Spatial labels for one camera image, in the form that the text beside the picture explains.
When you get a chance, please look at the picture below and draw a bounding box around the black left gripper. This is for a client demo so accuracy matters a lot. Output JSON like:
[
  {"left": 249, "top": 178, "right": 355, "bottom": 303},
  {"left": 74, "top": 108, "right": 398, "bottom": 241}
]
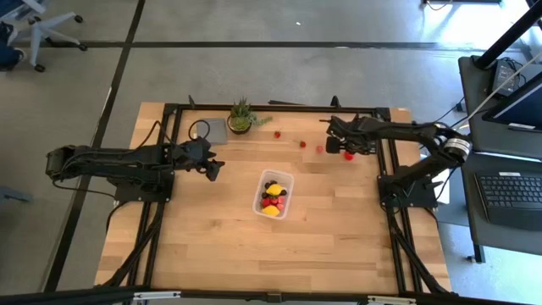
[{"left": 169, "top": 137, "right": 226, "bottom": 182}]

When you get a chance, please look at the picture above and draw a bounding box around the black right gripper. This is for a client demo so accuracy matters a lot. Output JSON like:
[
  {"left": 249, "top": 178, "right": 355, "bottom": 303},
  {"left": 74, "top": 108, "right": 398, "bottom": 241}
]
[{"left": 326, "top": 116, "right": 378, "bottom": 155}]

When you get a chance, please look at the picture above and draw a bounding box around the clear plastic tupperware container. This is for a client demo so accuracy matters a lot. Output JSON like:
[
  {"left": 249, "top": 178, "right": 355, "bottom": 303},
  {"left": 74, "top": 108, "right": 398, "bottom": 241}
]
[{"left": 252, "top": 169, "right": 296, "bottom": 220}]

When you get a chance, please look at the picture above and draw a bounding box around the folded grey cloth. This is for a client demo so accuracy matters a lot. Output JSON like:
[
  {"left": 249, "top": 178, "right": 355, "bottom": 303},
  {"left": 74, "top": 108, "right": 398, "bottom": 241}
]
[{"left": 196, "top": 117, "right": 230, "bottom": 146}]

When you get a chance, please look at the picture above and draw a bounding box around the potted green succulent plant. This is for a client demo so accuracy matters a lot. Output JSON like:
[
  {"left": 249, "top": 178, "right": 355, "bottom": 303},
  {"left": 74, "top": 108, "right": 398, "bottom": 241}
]
[{"left": 226, "top": 97, "right": 274, "bottom": 136}]

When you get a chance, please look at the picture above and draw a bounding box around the white floor box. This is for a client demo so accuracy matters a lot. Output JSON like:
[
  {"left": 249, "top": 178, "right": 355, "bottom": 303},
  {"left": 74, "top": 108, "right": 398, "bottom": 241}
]
[{"left": 435, "top": 171, "right": 451, "bottom": 205}]

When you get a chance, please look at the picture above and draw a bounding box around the black desk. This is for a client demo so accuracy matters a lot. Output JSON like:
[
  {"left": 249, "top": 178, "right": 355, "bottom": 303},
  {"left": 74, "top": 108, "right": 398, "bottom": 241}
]
[
  {"left": 460, "top": 151, "right": 542, "bottom": 263},
  {"left": 458, "top": 54, "right": 542, "bottom": 160}
]

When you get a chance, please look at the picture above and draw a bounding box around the thin white rod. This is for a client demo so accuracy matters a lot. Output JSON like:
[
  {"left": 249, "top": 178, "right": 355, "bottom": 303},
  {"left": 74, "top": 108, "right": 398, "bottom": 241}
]
[{"left": 465, "top": 53, "right": 542, "bottom": 122}]

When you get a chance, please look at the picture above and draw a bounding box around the black computer keyboard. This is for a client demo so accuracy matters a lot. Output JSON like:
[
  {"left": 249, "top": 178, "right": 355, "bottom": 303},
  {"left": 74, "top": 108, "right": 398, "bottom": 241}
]
[{"left": 473, "top": 171, "right": 542, "bottom": 232}]

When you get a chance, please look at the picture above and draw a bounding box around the black power device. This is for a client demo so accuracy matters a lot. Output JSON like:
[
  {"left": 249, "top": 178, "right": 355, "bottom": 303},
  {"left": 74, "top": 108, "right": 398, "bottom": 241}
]
[{"left": 490, "top": 58, "right": 526, "bottom": 98}]

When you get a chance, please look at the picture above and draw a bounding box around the black computer monitor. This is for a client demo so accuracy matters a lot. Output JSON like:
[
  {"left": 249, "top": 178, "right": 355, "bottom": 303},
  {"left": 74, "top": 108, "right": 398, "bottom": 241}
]
[{"left": 482, "top": 71, "right": 542, "bottom": 132}]

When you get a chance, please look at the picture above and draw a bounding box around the black slanted pole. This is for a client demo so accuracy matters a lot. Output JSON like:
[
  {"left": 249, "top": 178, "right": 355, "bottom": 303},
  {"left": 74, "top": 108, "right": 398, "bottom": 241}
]
[{"left": 473, "top": 0, "right": 542, "bottom": 69}]

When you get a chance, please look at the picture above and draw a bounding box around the grey blue furniture leg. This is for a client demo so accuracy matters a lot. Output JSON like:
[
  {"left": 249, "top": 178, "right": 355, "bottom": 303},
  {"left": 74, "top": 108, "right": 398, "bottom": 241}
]
[{"left": 0, "top": 185, "right": 34, "bottom": 204}]

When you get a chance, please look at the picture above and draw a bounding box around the white office chair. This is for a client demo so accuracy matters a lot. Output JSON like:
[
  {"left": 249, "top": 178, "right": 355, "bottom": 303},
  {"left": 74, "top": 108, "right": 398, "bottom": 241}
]
[{"left": 0, "top": 0, "right": 88, "bottom": 73}]

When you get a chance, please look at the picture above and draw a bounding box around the person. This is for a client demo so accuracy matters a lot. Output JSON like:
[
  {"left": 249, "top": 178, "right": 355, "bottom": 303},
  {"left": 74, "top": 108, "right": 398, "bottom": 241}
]
[{"left": 0, "top": 20, "right": 26, "bottom": 71}]

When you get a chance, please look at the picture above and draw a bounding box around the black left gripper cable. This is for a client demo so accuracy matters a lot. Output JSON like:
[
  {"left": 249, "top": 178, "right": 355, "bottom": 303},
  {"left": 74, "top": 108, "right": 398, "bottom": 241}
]
[{"left": 188, "top": 119, "right": 212, "bottom": 141}]

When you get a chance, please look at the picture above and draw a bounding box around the black aluminium table frame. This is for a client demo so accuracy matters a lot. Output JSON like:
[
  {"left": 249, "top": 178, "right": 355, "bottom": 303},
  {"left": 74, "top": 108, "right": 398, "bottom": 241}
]
[{"left": 95, "top": 95, "right": 452, "bottom": 297}]

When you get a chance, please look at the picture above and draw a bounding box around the black floor cable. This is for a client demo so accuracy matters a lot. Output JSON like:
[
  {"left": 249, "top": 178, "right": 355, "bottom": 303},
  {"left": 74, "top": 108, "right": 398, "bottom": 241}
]
[{"left": 440, "top": 96, "right": 472, "bottom": 128}]

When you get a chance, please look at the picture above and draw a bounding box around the silver metal bracket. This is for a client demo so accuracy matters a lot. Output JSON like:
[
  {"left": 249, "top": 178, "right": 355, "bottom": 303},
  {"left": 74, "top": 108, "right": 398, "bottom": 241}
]
[
  {"left": 131, "top": 290, "right": 182, "bottom": 302},
  {"left": 367, "top": 295, "right": 418, "bottom": 305}
]

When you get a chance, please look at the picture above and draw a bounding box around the thick black frame beam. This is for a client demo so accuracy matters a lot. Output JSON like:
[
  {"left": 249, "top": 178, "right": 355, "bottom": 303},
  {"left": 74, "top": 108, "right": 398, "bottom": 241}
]
[{"left": 0, "top": 286, "right": 542, "bottom": 305}]

